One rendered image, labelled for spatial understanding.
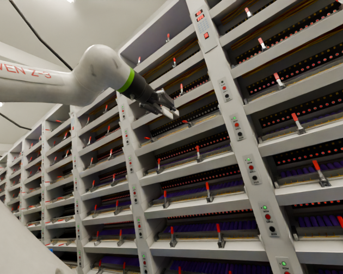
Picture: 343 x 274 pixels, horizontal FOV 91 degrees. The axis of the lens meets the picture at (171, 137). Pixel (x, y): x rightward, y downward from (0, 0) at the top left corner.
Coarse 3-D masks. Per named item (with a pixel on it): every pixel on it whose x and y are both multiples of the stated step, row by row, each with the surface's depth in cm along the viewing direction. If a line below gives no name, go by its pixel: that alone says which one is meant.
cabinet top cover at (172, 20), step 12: (180, 0) 102; (216, 0) 107; (168, 12) 108; (180, 12) 110; (156, 24) 114; (168, 24) 116; (180, 24) 118; (144, 36) 121; (156, 36) 123; (132, 48) 129; (144, 48) 132; (156, 48) 134; (132, 60) 141
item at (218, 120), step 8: (208, 120) 83; (216, 120) 81; (176, 128) 114; (192, 128) 88; (200, 128) 85; (208, 128) 84; (168, 136) 95; (176, 136) 93; (184, 136) 91; (136, 144) 113; (152, 144) 102; (160, 144) 99; (168, 144) 96; (136, 152) 109; (144, 152) 106
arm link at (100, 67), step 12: (96, 48) 46; (108, 48) 48; (84, 60) 47; (96, 60) 46; (108, 60) 47; (120, 60) 51; (84, 72) 48; (96, 72) 47; (108, 72) 48; (120, 72) 51; (132, 72) 54; (84, 84) 50; (96, 84) 50; (108, 84) 52; (120, 84) 53
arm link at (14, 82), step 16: (0, 64) 35; (16, 64) 39; (0, 80) 35; (16, 80) 37; (32, 80) 40; (48, 80) 43; (64, 80) 47; (0, 96) 36; (16, 96) 39; (32, 96) 41; (48, 96) 45; (64, 96) 48; (80, 96) 52; (96, 96) 56
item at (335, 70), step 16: (336, 48) 71; (304, 64) 77; (320, 64) 74; (336, 64) 63; (272, 80) 84; (288, 80) 80; (304, 80) 66; (320, 80) 61; (336, 80) 59; (240, 96) 78; (256, 96) 78; (272, 96) 68; (288, 96) 66
